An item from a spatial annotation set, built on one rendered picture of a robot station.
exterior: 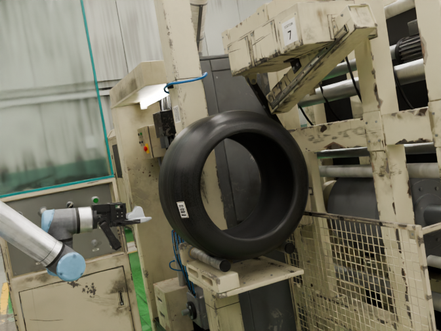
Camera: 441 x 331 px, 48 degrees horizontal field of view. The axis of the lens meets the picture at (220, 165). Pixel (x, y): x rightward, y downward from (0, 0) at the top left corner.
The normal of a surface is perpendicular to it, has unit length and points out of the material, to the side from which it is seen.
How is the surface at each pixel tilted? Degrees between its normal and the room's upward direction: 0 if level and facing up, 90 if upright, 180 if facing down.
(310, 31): 90
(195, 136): 55
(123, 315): 90
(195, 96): 90
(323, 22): 90
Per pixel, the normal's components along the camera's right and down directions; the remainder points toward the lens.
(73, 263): 0.55, 0.08
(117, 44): 0.39, -0.01
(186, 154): -0.37, -0.31
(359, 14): 0.31, -0.32
